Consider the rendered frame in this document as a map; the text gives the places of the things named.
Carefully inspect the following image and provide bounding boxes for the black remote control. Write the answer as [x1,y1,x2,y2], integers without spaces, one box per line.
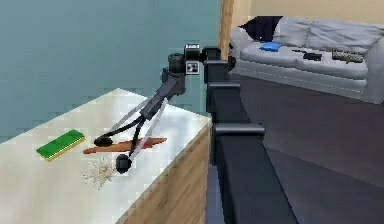
[292,49,323,62]

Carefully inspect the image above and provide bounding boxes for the blue cloth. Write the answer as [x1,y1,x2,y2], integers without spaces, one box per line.
[259,41,283,53]

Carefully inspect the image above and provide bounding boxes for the grey sofa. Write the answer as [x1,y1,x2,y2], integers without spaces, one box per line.
[229,15,384,105]

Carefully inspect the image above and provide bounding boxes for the dark blue cushion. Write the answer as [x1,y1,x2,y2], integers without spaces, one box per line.
[238,15,284,43]

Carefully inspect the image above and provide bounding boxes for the mottled olive remote control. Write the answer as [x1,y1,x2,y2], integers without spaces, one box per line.
[331,49,365,64]

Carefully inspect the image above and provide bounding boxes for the pale spiky cluster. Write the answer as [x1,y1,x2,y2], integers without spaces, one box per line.
[81,154,118,191]

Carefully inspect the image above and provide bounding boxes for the green book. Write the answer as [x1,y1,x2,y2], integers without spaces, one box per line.
[35,129,86,162]

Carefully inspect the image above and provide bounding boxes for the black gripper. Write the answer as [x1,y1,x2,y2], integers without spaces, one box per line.
[93,52,187,175]

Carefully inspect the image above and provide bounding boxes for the wooden cabinet with white top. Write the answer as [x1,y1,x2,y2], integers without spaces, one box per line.
[0,87,214,224]

